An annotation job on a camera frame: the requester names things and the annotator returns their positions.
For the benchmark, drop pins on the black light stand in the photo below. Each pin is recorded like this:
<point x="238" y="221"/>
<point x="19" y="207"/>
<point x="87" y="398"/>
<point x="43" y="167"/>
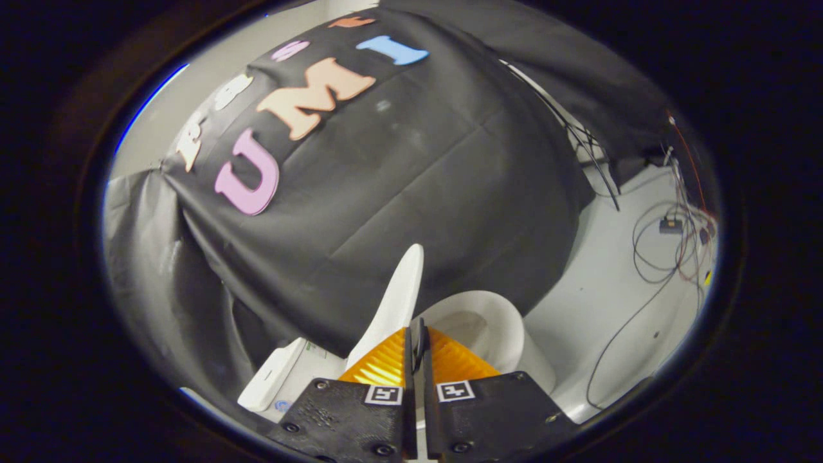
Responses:
<point x="598" y="175"/>

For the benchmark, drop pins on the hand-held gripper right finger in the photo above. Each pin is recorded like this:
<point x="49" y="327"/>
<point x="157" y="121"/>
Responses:
<point x="488" y="418"/>

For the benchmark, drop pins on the small black box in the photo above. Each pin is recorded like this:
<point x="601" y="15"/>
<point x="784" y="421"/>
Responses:
<point x="670" y="226"/>

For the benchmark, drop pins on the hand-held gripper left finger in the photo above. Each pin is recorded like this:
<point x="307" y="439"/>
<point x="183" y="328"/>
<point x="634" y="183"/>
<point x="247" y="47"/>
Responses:
<point x="347" y="418"/>

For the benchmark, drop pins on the plain black side cloth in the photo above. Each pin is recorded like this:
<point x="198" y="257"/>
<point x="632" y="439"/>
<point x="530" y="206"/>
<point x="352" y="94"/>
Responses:
<point x="148" y="276"/>
<point x="578" y="64"/>

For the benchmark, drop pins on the white ceramic toilet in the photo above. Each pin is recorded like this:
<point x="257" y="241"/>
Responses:
<point x="501" y="328"/>

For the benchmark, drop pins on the black backdrop cloth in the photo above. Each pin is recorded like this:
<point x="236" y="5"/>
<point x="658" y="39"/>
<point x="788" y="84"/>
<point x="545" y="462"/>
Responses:
<point x="398" y="193"/>

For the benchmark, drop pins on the white toilet lid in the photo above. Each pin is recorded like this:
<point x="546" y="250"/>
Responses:
<point x="398" y="296"/>

